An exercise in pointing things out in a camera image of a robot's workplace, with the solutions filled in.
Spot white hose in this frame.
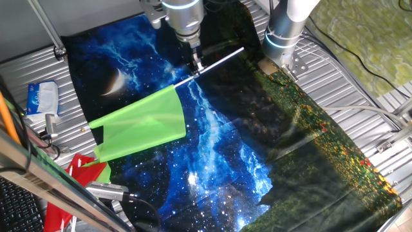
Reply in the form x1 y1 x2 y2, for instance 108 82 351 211
321 105 409 127

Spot red flag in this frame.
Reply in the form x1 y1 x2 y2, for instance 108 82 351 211
43 153 109 232

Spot long black cable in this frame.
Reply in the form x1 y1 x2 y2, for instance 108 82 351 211
307 14 412 99

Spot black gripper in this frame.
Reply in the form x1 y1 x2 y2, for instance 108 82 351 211
183 43 205 78

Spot grey metal stand pole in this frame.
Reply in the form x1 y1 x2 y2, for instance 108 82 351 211
27 0 68 61

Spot green flag white pole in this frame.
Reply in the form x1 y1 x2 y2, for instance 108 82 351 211
80 46 245 164

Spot black keyboard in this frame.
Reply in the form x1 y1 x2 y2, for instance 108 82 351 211
0 177 44 232

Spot orange pole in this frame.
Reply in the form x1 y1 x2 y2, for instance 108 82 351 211
0 91 21 144

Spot starry night landscape cloth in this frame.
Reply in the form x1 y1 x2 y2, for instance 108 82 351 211
61 0 403 232

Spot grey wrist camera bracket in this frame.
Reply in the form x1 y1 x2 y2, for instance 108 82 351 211
140 0 168 30

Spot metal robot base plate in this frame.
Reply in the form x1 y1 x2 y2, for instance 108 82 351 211
281 51 309 82

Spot small silver camera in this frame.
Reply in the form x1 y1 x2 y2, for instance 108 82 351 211
44 113 59 141

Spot black camera cable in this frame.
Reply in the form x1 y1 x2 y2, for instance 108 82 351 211
122 192 162 232

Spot aluminium frame beam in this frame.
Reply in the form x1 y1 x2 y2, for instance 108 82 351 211
0 128 135 232

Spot blue white tissue pack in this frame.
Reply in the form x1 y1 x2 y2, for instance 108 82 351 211
26 80 61 122

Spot silver depth camera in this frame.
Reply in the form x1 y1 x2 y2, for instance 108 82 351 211
85 181 130 202

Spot green yellow patterned cloth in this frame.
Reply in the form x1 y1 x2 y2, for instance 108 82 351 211
307 0 412 99

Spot aluminium frame bracket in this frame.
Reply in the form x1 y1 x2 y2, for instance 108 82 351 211
375 96 412 154

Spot thin black cable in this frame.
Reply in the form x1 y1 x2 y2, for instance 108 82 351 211
38 130 70 161

